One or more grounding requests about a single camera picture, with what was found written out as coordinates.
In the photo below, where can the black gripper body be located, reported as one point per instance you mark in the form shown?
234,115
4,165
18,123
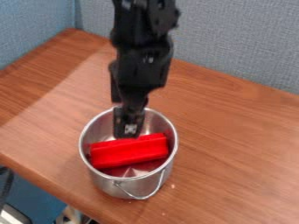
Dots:
140,70

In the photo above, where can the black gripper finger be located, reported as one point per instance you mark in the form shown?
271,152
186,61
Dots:
127,123
115,96

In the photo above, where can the red plastic block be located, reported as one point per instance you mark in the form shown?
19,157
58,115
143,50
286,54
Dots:
128,151

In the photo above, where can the stainless steel pot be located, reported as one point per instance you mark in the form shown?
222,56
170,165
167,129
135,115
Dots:
135,181

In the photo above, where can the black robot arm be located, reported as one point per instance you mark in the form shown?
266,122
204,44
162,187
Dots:
143,22

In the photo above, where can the grey device under table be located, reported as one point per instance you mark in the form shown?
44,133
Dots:
12,216

